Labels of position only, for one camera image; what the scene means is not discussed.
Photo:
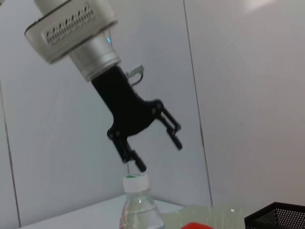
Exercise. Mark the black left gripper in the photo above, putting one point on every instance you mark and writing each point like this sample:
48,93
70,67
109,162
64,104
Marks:
126,107

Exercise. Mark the clear water bottle green label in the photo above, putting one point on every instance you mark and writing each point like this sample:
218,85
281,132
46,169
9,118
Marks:
140,207

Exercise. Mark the red-orange fruit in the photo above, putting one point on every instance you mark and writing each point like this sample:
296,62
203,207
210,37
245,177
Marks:
196,226

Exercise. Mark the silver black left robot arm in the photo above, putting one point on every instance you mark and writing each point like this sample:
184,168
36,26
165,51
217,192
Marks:
71,23

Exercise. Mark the wavy clear glass fruit bowl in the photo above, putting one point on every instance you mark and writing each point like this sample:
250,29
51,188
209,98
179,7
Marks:
214,214

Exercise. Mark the black mesh pen holder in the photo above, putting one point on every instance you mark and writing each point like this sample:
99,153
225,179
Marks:
274,217

